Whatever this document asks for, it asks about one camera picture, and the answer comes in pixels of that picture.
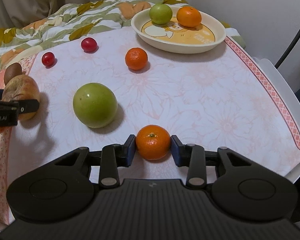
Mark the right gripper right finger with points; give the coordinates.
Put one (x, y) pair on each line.
(191, 156)

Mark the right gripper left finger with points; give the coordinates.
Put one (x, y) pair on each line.
(114, 156)

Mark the brown kiwi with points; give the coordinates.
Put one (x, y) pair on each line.
(12, 70)

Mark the small mandarin orange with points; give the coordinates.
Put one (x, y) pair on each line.
(153, 142)

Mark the red cherry tomato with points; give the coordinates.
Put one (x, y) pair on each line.
(89, 45)
(48, 59)

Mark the large orange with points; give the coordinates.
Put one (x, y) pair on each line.
(189, 17)

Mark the small green apple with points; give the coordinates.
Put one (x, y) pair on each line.
(160, 14)

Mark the large green apple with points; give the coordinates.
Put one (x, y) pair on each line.
(95, 105)

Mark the pink floral tablecloth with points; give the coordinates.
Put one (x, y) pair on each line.
(217, 98)

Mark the white table edge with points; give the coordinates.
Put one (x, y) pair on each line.
(62, 199)

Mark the cream duck-print plate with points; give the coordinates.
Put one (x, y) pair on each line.
(175, 38)

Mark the black chair frame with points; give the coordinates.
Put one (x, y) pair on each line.
(288, 50)

